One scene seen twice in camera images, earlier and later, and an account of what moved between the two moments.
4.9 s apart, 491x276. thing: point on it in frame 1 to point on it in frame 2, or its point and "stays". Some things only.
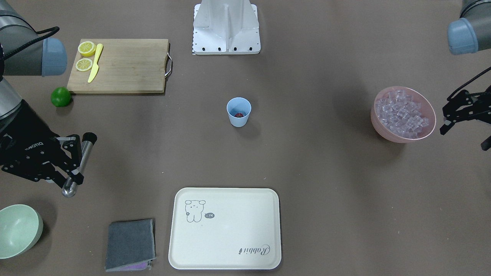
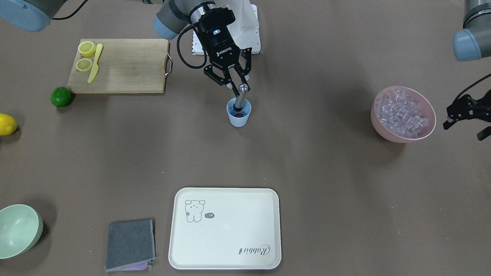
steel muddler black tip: [89, 137] to [243, 89]
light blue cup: [239, 109] stays
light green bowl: [21, 227] stays
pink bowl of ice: [402, 114] stays
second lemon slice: [84, 64] stays
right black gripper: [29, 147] to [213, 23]
